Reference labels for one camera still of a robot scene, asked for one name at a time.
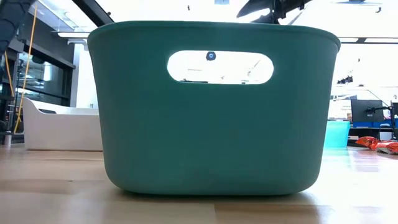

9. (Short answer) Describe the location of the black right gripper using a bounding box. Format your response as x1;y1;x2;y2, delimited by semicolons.
236;0;312;25

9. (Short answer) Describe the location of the orange Reese's pack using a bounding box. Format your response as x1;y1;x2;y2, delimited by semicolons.
375;141;398;156
355;136;382;151

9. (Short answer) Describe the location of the white plastic bin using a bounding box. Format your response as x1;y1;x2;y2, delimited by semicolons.
22;97;103;152

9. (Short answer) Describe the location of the green plastic bin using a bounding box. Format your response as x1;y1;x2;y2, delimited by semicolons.
87;20;341;196
323;120;351;149

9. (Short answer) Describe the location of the black computer monitor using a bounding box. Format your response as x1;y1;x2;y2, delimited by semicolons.
350;99;385;123

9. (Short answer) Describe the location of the blue desk divider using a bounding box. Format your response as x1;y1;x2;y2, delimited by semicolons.
353;121;398;128

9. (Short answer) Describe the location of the ceiling light panel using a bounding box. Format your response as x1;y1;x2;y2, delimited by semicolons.
57;32;88;39

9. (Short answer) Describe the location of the black shelving rack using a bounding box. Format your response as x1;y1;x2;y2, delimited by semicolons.
0;40;76;146

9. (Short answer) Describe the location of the yellow extension cable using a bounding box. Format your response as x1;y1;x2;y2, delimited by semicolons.
4;4;38;134

